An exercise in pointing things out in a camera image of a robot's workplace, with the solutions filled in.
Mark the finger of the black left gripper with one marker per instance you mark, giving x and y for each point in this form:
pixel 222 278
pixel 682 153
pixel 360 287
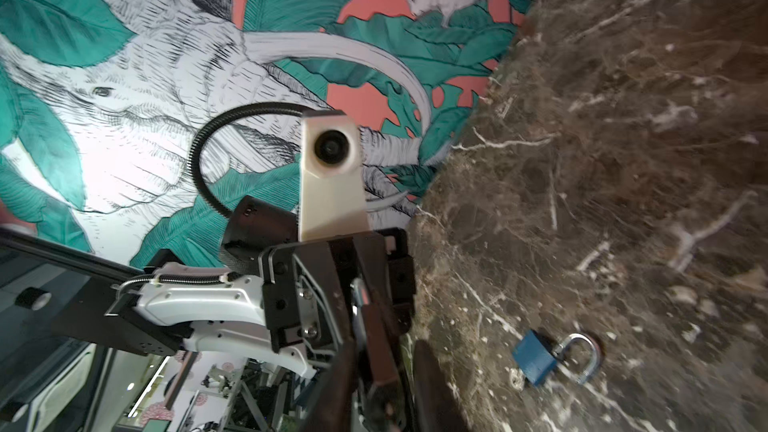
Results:
pixel 379 389

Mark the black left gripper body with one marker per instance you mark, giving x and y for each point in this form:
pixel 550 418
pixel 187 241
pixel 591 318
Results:
pixel 321 292

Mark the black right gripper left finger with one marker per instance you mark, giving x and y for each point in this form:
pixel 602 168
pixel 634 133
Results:
pixel 331 402

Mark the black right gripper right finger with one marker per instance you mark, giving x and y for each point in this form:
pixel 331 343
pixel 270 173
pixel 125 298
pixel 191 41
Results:
pixel 437 410

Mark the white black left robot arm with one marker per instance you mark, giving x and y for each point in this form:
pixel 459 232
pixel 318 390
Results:
pixel 218 310

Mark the blue padlock left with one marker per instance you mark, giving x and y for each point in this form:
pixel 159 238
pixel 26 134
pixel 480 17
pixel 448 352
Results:
pixel 536 360

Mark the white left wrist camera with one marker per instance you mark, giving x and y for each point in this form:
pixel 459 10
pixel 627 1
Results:
pixel 332 199

